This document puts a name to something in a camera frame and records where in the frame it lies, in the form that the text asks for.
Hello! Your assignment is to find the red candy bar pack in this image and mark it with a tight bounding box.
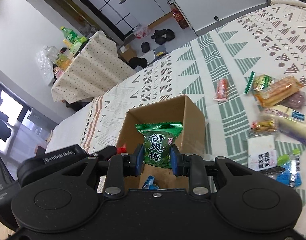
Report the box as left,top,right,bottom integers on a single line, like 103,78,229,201
117,144,128,154

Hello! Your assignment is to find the blue snack pack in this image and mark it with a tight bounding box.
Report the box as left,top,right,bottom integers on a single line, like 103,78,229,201
142,175,160,190

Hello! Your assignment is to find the dark green plum pack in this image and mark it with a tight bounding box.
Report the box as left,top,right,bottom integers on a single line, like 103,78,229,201
135,122,183,168

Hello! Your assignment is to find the white black snack pack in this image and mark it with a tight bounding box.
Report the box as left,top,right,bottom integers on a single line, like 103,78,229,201
247,134,285,177

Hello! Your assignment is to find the small mixed nut pack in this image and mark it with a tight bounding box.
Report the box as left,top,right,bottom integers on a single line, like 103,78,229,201
250,119,278,135

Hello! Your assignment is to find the pink orange small snack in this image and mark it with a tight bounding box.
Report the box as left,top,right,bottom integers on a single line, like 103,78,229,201
214,78,228,101

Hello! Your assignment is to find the light green snack pack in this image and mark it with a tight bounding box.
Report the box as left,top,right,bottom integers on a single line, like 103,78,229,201
276,148,302,188

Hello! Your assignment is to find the green round cracker pack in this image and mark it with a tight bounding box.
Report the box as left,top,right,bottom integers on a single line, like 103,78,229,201
244,71,274,94

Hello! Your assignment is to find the long white bread pack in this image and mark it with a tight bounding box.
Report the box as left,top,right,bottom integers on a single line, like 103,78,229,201
261,105,306,145

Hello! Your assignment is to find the orange biscuit pack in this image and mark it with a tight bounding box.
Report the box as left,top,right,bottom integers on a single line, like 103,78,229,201
255,76,304,107

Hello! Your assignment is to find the purple snack pack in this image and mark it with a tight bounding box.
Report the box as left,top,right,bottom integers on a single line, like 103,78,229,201
281,91,306,110

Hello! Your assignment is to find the brown cardboard box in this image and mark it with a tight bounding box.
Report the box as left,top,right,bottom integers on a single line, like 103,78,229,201
116,95,205,190

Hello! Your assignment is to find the round table with dotted cloth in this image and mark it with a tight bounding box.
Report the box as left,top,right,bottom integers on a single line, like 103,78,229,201
51,31,136,103

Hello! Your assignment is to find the small floor cardboard box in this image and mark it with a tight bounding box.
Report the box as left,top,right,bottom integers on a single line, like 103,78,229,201
118,44,137,62

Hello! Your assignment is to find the yellow liquid plastic bottle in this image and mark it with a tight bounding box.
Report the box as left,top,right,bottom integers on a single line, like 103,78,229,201
43,46,72,70

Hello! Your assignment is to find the single black slipper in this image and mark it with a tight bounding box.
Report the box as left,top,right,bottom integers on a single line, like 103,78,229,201
141,42,150,54

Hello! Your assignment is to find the green tissue pack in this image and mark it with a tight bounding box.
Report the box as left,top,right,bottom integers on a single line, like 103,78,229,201
70,36,88,54

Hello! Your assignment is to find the black slippers pile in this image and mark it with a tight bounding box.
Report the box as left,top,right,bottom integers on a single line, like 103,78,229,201
151,29,176,45

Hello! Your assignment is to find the pink water bottle pack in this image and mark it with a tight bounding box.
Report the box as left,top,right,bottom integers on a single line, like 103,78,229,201
132,24,151,39

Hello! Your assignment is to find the green soda bottle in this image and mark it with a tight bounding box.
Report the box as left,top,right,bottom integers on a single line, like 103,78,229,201
60,26,78,44

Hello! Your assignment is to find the red drink bottle box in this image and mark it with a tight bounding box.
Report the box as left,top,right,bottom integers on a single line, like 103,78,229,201
170,3,189,29

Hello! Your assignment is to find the patterned bed blanket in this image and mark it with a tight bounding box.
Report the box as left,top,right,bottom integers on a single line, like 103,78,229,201
81,0,306,203

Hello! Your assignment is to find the white kitchen cabinet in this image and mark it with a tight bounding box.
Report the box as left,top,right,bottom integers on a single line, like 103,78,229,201
120,0,171,28

